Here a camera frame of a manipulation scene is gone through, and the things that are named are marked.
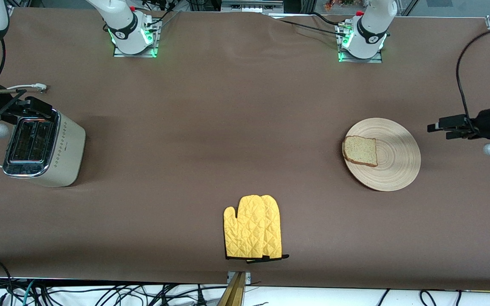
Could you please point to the colourful background item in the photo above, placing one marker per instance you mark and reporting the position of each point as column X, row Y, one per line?
column 338, row 4

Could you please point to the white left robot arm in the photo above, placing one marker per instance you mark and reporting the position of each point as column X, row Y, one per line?
column 370, row 29

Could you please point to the cream and chrome toaster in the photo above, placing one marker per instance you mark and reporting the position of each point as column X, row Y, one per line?
column 64, row 148

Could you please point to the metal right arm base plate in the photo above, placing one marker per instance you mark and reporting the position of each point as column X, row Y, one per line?
column 134, row 55

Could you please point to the silver rail bracket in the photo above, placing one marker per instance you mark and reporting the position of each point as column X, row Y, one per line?
column 249, row 278

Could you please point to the yellow quilted oven mitt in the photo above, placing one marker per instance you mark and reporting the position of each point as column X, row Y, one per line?
column 245, row 229
column 274, row 225

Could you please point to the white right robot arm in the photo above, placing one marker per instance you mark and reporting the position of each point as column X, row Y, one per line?
column 126, row 29

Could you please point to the slice of bread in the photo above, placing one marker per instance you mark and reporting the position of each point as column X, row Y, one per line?
column 360, row 151

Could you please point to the round light wooden plate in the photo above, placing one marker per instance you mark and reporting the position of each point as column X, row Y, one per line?
column 396, row 157

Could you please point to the gold aluminium rail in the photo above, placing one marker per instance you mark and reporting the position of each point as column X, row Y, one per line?
column 234, row 293

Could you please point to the grey background box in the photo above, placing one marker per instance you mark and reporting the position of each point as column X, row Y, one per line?
column 251, row 5

